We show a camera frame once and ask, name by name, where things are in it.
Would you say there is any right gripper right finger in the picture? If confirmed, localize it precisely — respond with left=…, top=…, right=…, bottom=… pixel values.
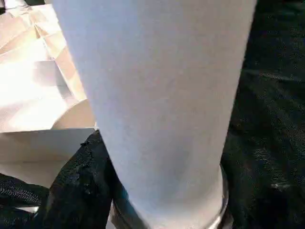
left=220, top=124, right=305, bottom=229

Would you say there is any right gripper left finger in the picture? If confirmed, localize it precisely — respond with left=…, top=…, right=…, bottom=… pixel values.
left=31, top=130, right=117, bottom=229

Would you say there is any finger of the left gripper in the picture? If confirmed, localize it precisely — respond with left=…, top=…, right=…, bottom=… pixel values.
left=0, top=173, right=51, bottom=207
left=0, top=205, right=39, bottom=229

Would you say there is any white plastic table top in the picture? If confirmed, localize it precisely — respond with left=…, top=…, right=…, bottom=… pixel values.
left=0, top=4, right=103, bottom=189

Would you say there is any white plastic table leg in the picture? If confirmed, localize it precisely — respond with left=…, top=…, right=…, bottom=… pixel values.
left=50, top=0, right=258, bottom=229

